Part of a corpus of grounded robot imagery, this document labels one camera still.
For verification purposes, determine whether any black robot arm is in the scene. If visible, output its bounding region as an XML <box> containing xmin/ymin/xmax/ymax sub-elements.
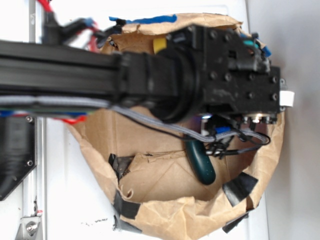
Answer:
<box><xmin>0</xmin><ymin>25</ymin><xmax>281</xmax><ymax>123</ymax></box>

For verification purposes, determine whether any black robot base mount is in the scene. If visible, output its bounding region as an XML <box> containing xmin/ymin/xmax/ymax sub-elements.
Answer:
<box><xmin>0</xmin><ymin>116</ymin><xmax>36</xmax><ymax>201</ymax></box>

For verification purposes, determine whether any dark green oval case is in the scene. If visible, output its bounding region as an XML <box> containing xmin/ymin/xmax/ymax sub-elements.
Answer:
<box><xmin>184</xmin><ymin>140</ymin><xmax>216</xmax><ymax>185</ymax></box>

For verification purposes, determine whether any yellow sponge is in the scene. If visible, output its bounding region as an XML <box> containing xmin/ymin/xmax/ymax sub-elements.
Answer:
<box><xmin>153</xmin><ymin>37</ymin><xmax>167</xmax><ymax>54</ymax></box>

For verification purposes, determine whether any aluminium frame rail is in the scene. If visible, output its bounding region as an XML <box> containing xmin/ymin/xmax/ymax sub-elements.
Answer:
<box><xmin>22</xmin><ymin>0</ymin><xmax>48</xmax><ymax>240</ymax></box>

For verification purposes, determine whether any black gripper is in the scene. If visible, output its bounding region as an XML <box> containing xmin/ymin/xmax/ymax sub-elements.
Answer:
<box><xmin>189</xmin><ymin>25</ymin><xmax>281</xmax><ymax>124</ymax></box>

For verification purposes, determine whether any red wire bundle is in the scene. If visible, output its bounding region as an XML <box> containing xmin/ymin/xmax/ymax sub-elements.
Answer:
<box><xmin>34</xmin><ymin>0</ymin><xmax>106</xmax><ymax>55</ymax></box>

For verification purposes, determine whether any metal corner bracket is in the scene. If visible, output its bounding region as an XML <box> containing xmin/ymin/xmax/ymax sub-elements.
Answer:
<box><xmin>15</xmin><ymin>216</ymin><xmax>44</xmax><ymax>240</ymax></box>

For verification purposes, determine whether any brown paper bag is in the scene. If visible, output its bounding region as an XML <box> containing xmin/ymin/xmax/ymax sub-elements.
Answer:
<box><xmin>66</xmin><ymin>12</ymin><xmax>286</xmax><ymax>240</ymax></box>

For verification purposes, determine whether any grey braided cable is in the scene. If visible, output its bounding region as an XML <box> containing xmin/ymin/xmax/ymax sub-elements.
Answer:
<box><xmin>0</xmin><ymin>96</ymin><xmax>271</xmax><ymax>151</ymax></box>

